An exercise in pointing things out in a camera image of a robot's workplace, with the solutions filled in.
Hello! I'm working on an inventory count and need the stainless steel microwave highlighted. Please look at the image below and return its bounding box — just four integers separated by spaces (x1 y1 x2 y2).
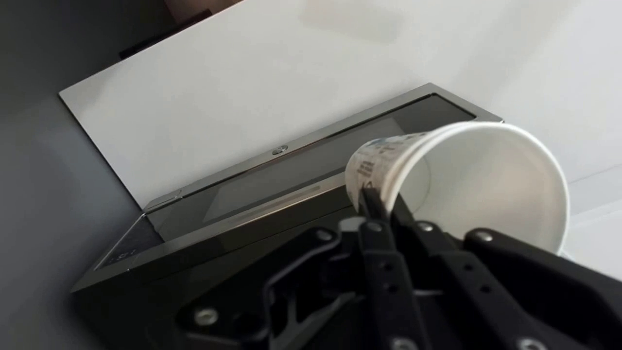
67 82 505 350

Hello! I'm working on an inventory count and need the printed white paper cup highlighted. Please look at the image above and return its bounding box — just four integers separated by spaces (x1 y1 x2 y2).
343 121 573 257

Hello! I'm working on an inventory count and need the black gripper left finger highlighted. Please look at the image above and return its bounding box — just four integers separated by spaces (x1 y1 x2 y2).
176 186 435 350

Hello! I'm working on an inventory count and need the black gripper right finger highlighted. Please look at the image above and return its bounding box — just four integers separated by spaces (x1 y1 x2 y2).
388 193 622 350

